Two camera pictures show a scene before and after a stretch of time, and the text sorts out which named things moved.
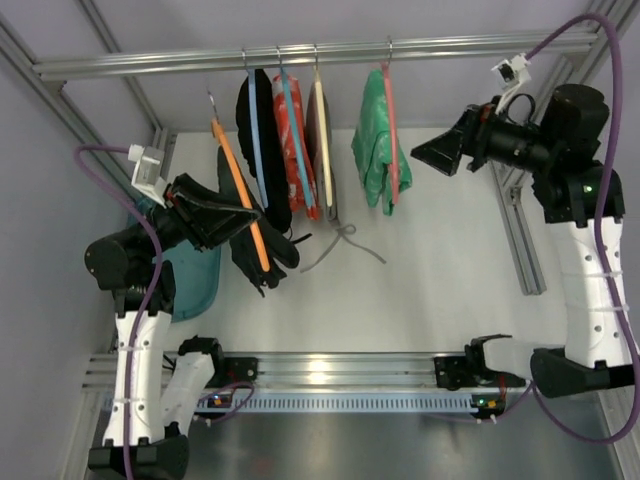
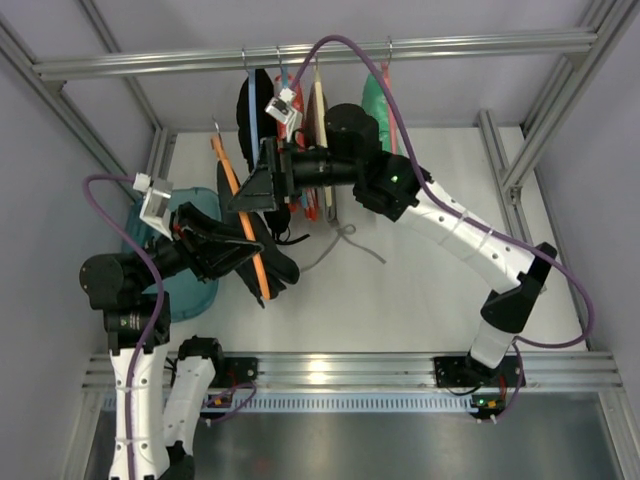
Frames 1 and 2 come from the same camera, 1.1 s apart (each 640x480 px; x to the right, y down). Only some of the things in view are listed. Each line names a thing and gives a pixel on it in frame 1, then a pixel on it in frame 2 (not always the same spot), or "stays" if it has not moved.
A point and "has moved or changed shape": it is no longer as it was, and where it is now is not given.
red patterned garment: [291, 172] stays
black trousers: [280, 248] has moved or changed shape
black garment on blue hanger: [273, 167] stays
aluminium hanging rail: [65, 70] stays
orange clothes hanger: [216, 124] -> [234, 179]
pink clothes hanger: [394, 166] stays
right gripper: [473, 138] -> [279, 171]
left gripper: [182, 213] -> [188, 247]
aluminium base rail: [321, 373] stays
